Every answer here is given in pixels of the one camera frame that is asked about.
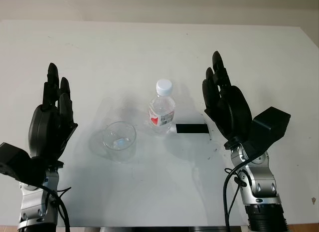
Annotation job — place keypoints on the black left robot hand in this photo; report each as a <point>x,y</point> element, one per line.
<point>42,132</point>

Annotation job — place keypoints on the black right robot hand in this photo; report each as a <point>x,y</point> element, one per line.
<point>234,112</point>

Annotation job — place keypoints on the clear plastic water bottle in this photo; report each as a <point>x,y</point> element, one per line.
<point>162,109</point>

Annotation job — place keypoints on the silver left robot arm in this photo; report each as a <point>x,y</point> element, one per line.
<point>32,204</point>

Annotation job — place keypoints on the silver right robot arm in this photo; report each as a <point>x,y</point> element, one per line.
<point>261,182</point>

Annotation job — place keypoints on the clear glass cup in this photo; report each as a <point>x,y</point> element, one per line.
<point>119,142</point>

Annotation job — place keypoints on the black rectangular tape mark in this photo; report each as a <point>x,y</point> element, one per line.
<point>192,129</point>

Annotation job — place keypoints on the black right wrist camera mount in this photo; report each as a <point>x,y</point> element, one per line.
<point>269,124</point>

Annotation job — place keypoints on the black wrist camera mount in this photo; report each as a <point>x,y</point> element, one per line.
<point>269,124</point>
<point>15,159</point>

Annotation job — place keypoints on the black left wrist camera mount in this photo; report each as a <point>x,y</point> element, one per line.
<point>15,159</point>

